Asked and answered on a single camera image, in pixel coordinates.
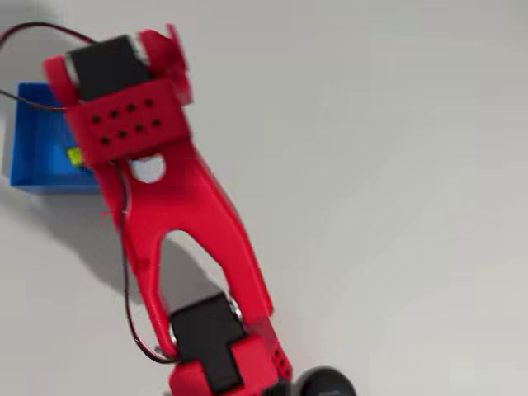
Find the green lego brick stack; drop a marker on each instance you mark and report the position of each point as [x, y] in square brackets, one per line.
[74, 156]

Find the red robot arm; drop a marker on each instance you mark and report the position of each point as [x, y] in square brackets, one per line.
[181, 198]

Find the blue plastic bin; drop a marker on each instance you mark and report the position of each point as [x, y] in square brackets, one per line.
[37, 136]

